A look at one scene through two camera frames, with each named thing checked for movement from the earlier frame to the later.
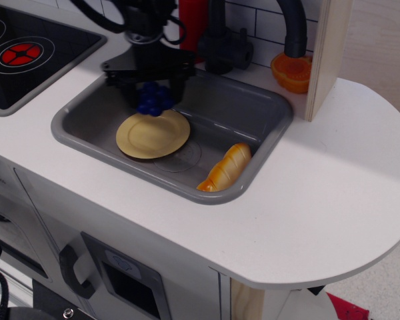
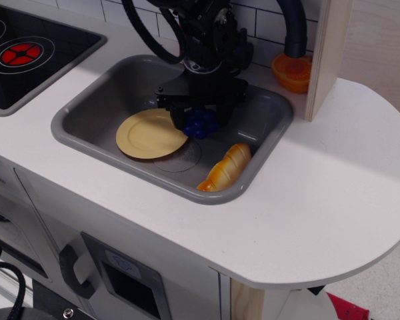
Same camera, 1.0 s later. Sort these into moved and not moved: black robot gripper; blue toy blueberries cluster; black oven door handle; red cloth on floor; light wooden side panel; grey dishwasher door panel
Moved: blue toy blueberries cluster; black robot gripper
Not moved: black oven door handle; light wooden side panel; grey dishwasher door panel; red cloth on floor
